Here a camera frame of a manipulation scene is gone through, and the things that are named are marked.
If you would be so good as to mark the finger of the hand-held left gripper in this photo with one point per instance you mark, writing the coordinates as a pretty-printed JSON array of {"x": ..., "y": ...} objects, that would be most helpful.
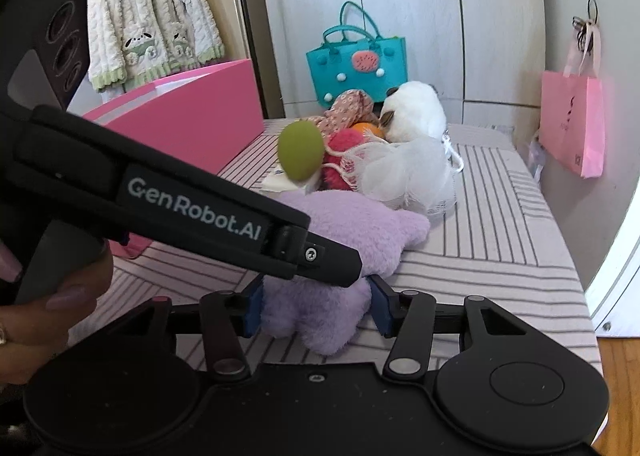
[{"x": 335, "y": 263}]

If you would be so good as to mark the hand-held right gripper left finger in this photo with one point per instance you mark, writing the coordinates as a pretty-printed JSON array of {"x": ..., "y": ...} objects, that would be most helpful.
[{"x": 252, "y": 308}]

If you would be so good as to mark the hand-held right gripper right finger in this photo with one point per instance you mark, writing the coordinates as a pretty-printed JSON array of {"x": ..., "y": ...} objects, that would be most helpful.
[{"x": 379, "y": 308}]

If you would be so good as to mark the purple plush toy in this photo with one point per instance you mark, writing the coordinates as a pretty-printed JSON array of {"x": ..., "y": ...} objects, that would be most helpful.
[{"x": 340, "y": 226}]

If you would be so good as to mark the white tissue packet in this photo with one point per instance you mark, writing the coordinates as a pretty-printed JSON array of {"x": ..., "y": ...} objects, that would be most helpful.
[{"x": 280, "y": 184}]

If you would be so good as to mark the white mesh bath pouf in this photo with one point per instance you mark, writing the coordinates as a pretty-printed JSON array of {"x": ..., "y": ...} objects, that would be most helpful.
[{"x": 410, "y": 170}]

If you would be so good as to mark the green round plush ball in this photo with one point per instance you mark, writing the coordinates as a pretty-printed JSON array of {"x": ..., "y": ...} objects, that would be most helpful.
[{"x": 300, "y": 148}]

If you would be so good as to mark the red fluffy toy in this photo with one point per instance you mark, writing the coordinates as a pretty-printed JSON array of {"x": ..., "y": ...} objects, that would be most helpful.
[{"x": 345, "y": 143}]

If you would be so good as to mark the orange ball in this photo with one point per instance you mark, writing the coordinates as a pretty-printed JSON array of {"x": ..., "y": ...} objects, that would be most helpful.
[{"x": 367, "y": 128}]

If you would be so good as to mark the pink storage box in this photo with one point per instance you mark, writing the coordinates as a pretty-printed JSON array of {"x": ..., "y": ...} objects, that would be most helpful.
[{"x": 200, "y": 105}]

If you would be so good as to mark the floral fabric cloth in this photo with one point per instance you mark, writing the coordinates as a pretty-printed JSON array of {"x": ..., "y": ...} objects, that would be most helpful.
[{"x": 350, "y": 108}]

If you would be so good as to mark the white plush toy animal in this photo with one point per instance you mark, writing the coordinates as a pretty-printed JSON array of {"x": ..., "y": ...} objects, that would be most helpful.
[{"x": 420, "y": 110}]

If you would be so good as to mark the person's left hand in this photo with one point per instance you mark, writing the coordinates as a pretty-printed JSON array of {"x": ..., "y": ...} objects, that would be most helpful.
[{"x": 40, "y": 336}]

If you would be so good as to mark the striped tablecloth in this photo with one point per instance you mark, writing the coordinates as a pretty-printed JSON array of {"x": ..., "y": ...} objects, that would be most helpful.
[{"x": 490, "y": 236}]

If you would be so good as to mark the white fleece robe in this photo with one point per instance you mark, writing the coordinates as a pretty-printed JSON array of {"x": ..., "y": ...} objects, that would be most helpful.
[{"x": 145, "y": 10}]

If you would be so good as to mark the teal felt tote bag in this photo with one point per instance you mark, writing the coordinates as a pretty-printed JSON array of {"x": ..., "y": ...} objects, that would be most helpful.
[{"x": 350, "y": 65}]

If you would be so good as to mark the clear plastic bag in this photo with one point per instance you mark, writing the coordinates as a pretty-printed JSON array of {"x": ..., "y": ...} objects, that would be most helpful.
[{"x": 536, "y": 155}]

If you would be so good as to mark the white door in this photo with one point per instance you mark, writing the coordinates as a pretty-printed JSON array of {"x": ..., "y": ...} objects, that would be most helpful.
[{"x": 620, "y": 256}]

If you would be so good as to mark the pink shopping bag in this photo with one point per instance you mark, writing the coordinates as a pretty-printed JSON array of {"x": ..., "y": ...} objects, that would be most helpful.
[{"x": 575, "y": 120}]

